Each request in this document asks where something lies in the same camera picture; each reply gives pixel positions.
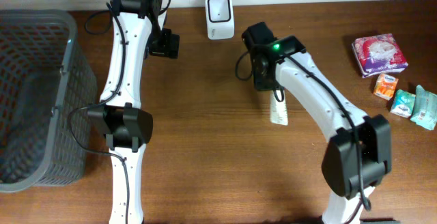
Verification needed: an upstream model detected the white bamboo print tube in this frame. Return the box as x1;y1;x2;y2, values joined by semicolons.
270;89;288;126

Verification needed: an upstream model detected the red purple tissue pack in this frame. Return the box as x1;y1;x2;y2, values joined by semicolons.
352;33;408;78

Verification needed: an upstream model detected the orange small tissue pack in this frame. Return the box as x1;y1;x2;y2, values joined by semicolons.
373;73;399;100

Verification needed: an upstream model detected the teal small tissue pack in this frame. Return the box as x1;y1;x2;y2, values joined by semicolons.
390;89;416;118

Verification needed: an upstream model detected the mint green wipes pack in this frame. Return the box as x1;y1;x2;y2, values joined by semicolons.
410;85;436;130

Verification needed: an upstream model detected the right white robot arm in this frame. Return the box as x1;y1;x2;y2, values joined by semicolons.
242;22;392;223

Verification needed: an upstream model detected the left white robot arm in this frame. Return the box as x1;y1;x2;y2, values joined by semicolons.
86;0;180;223

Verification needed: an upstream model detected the white barcode scanner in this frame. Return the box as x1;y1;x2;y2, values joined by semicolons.
205;0;235;40

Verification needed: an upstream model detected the grey plastic mesh basket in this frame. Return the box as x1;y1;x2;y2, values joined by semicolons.
1;10;98;193

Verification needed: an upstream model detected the left black cable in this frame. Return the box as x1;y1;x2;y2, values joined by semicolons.
68;0;171;224

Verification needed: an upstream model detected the black cable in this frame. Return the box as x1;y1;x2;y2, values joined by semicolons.
68;0;171;224
234;50;372;224

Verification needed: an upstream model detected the right black cable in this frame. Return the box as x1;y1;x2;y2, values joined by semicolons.
234;50;372;224

